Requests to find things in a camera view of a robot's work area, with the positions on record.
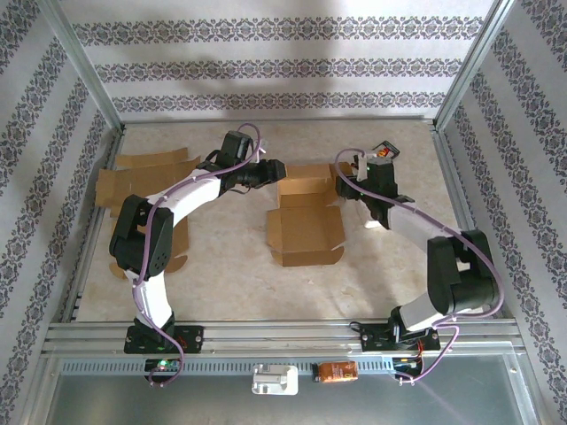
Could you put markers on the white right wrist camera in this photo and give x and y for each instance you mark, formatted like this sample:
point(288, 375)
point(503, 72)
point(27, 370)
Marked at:
point(362, 170)

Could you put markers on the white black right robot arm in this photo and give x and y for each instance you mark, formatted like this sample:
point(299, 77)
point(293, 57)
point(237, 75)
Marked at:
point(460, 274)

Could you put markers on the small green-lit circuit board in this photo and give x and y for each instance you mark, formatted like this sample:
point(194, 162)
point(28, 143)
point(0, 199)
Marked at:
point(163, 365)

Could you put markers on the aluminium side rail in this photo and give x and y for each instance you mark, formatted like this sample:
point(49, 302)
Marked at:
point(113, 141)
point(454, 177)

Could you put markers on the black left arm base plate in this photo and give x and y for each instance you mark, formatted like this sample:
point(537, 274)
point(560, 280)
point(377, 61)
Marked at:
point(190, 338)

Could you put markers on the orange battery pack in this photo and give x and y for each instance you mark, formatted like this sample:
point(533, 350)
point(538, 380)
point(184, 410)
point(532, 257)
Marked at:
point(334, 371)

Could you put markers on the grey metal sheet panel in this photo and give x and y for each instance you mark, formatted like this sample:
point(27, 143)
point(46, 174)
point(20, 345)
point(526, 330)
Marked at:
point(354, 405)

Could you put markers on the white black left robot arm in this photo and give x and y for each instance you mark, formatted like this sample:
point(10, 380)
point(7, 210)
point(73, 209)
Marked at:
point(146, 248)

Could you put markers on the black parallel charging board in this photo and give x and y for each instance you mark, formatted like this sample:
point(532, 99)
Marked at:
point(390, 150)

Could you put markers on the brown cardboard mailer box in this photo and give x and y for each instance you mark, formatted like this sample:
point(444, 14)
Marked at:
point(133, 177)
point(305, 230)

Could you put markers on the aluminium mounting rail beam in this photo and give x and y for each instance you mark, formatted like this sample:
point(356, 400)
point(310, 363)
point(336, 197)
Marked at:
point(283, 336)

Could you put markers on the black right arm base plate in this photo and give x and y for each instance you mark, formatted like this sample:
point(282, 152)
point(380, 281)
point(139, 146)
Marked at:
point(374, 338)

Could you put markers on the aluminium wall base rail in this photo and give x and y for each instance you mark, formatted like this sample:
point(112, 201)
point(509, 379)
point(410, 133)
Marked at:
point(274, 120)

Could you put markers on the white plastic bracket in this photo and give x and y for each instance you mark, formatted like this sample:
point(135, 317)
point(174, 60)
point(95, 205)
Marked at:
point(274, 380)

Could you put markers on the aluminium corner post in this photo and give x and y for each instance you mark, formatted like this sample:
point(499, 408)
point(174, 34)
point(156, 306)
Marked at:
point(80, 57)
point(476, 57)

